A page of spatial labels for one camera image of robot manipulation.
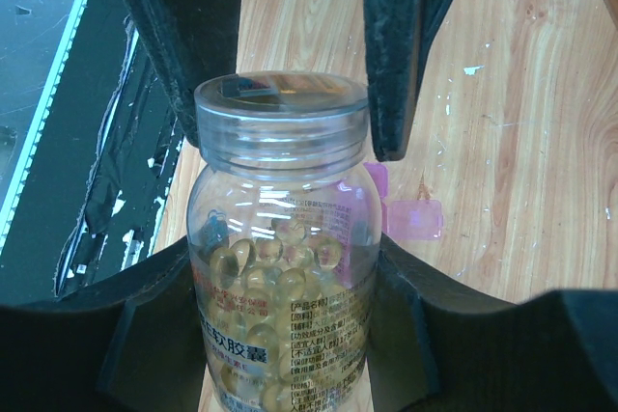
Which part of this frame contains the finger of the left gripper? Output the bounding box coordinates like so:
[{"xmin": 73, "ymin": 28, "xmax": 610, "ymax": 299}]
[
  {"xmin": 363, "ymin": 0, "xmax": 453, "ymax": 162},
  {"xmin": 124, "ymin": 0, "xmax": 241, "ymax": 146}
]

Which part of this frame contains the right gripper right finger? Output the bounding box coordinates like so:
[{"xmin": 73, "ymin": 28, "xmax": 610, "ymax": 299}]
[{"xmin": 368, "ymin": 237, "xmax": 617, "ymax": 411}]

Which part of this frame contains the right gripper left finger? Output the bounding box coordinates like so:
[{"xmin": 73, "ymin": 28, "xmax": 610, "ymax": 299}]
[{"xmin": 1, "ymin": 238, "xmax": 203, "ymax": 411}]

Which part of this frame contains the pink weekly pill organizer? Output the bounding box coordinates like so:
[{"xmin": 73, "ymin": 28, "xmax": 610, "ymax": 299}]
[{"xmin": 364, "ymin": 162, "xmax": 443, "ymax": 241}]

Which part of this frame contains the clear capsule bottle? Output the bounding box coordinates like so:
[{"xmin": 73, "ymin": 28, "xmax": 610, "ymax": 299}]
[{"xmin": 186, "ymin": 143, "xmax": 381, "ymax": 411}]

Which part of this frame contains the clear bottle lid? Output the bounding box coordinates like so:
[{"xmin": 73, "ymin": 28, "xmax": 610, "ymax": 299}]
[{"xmin": 194, "ymin": 71, "xmax": 369, "ymax": 177}]

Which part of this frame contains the wooden compartment tray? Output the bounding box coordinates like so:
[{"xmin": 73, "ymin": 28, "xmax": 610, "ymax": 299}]
[{"xmin": 604, "ymin": 0, "xmax": 618, "ymax": 28}]

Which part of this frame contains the grey slotted cable duct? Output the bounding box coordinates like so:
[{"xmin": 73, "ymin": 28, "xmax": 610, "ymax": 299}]
[{"xmin": 1, "ymin": 0, "xmax": 87, "ymax": 236}]

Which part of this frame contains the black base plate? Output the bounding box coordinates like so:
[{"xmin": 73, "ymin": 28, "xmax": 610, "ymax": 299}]
[{"xmin": 1, "ymin": 0, "xmax": 183, "ymax": 306}]

